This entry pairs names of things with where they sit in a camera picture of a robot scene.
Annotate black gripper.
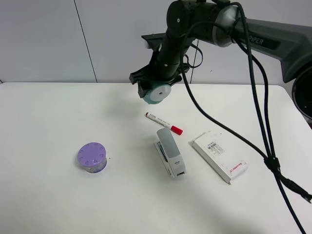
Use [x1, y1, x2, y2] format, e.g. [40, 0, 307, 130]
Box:
[129, 52, 189, 85]

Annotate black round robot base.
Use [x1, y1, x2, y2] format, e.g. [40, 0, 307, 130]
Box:
[292, 68, 312, 120]

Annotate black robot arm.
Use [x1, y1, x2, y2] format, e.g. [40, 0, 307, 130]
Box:
[129, 0, 312, 90]

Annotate grey white stapler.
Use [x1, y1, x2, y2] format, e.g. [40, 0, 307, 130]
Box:
[155, 128, 186, 178]

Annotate red capped white marker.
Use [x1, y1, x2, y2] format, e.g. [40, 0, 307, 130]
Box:
[145, 112, 183, 136]

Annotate purple lidded round container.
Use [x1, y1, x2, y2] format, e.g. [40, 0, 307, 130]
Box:
[77, 142, 107, 173]

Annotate white rectangular box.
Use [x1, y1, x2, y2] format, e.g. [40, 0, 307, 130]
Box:
[191, 131, 248, 184]

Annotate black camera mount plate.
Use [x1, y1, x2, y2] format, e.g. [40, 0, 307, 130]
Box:
[141, 33, 166, 51]

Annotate black cable bundle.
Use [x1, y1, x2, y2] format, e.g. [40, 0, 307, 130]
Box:
[180, 0, 312, 234]

